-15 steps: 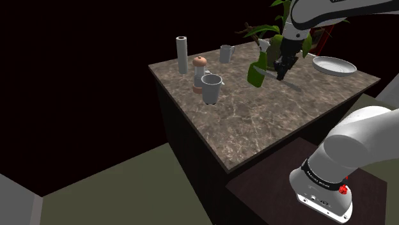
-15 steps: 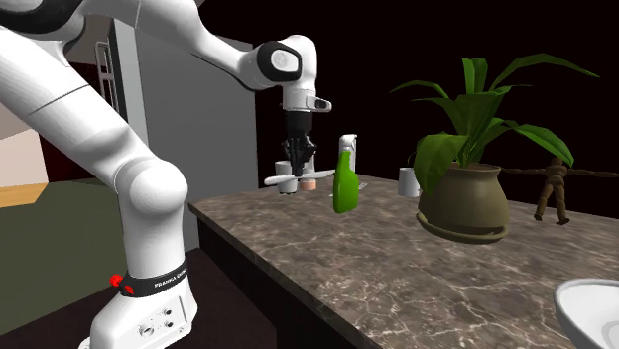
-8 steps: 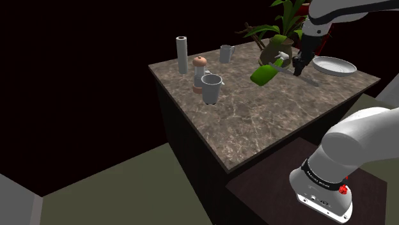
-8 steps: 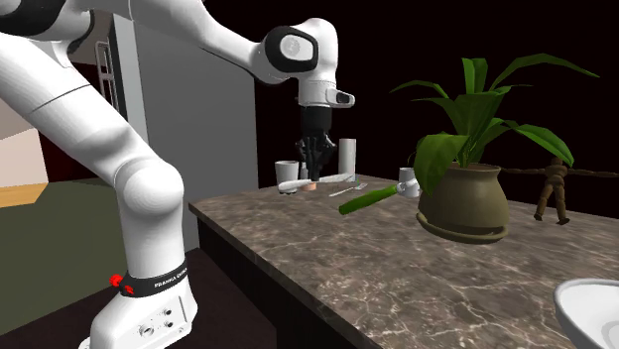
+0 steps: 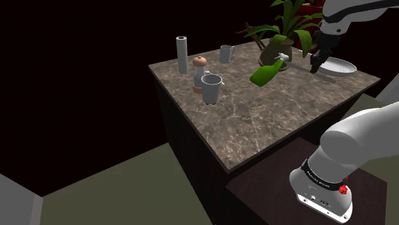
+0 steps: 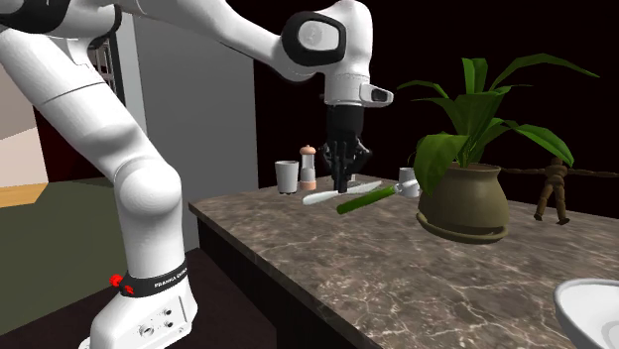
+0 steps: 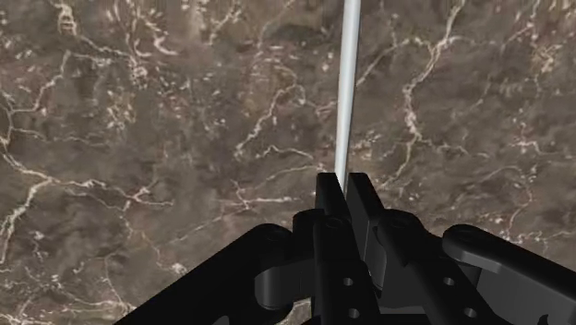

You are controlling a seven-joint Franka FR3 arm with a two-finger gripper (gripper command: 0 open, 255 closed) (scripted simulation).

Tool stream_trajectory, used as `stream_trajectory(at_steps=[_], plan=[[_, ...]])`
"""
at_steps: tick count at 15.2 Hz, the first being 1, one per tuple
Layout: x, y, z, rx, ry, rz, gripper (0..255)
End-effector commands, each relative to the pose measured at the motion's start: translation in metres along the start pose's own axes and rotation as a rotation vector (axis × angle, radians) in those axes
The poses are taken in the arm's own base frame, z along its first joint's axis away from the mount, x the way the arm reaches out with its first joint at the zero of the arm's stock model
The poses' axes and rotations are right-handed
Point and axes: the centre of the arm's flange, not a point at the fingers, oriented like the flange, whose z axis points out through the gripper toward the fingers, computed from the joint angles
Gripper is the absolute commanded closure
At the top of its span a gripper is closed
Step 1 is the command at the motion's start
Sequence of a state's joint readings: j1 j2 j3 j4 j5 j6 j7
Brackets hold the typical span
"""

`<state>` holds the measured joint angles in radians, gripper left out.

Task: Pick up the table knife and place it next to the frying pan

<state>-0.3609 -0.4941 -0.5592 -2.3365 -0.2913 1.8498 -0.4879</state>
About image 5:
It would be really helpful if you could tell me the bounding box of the grey cup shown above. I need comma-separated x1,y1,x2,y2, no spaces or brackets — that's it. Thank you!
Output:
200,74,225,105

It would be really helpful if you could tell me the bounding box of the green spray bottle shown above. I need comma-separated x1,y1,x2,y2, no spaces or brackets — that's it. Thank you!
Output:
249,52,290,88

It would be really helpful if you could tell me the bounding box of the potted green plant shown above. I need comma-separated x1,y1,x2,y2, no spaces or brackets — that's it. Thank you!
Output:
235,0,324,72

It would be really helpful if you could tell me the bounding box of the grey plate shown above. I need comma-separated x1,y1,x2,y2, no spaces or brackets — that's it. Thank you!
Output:
312,56,358,77

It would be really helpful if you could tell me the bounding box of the grinder with brown cap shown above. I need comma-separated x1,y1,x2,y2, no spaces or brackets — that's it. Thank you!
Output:
192,56,209,95

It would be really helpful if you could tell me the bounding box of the grey handled jug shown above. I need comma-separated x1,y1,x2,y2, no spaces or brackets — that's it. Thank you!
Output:
219,44,237,65

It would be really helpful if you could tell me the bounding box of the grey paper towel roll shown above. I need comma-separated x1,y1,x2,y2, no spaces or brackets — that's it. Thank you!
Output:
175,36,189,75

